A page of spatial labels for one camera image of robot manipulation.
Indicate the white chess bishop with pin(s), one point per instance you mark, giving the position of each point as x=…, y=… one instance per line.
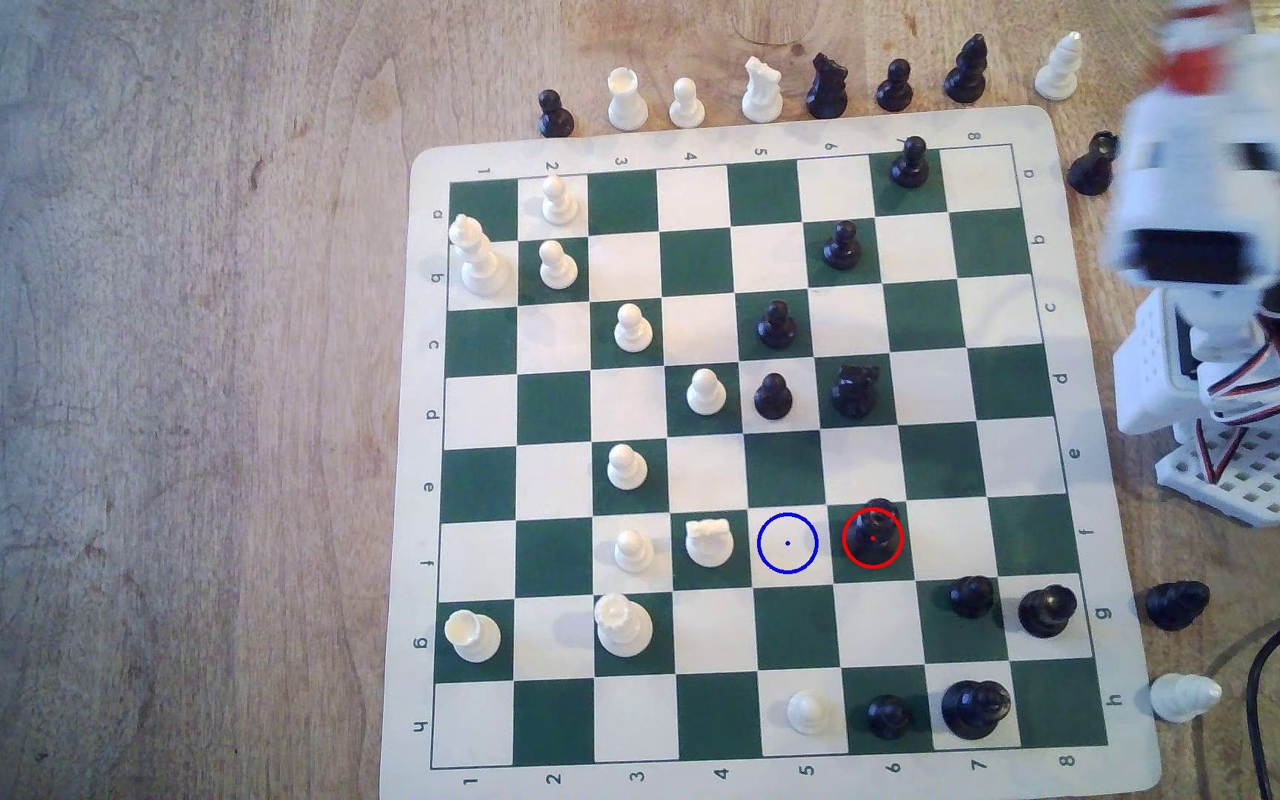
x=1058, y=72
x=1182, y=698

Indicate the black chess pawn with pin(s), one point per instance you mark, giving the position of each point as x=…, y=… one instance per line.
x=556, y=116
x=971, y=598
x=895, y=89
x=773, y=398
x=777, y=327
x=841, y=248
x=909, y=166
x=888, y=718

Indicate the black chess king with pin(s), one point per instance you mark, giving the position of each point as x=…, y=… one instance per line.
x=976, y=710

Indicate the white robot base grid plate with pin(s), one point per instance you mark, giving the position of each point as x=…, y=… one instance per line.
x=1251, y=478

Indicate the white chess queen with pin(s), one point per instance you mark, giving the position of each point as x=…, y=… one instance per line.
x=622, y=626

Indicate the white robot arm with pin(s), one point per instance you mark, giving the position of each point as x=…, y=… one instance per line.
x=1184, y=211

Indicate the black chess bishop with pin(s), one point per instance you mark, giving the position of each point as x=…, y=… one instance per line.
x=873, y=536
x=1047, y=611
x=966, y=76

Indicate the black chess knight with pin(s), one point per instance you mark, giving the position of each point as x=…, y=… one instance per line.
x=827, y=91
x=853, y=393

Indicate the black chess rook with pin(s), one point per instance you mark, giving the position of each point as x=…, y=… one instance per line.
x=1092, y=167

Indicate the white chess knight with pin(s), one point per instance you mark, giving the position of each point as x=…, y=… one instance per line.
x=709, y=543
x=762, y=95

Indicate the white chess pawn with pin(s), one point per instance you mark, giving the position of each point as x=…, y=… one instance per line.
x=558, y=268
x=809, y=712
x=633, y=552
x=687, y=104
x=706, y=393
x=559, y=203
x=631, y=331
x=626, y=468

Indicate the white chess king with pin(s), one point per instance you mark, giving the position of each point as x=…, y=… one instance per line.
x=481, y=264

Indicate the white chess rook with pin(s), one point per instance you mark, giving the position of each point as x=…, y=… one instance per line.
x=627, y=100
x=473, y=637

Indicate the green white chessboard mat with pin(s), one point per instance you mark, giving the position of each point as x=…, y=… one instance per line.
x=484, y=444

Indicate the black chess piece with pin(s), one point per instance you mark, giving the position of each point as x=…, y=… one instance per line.
x=1177, y=606

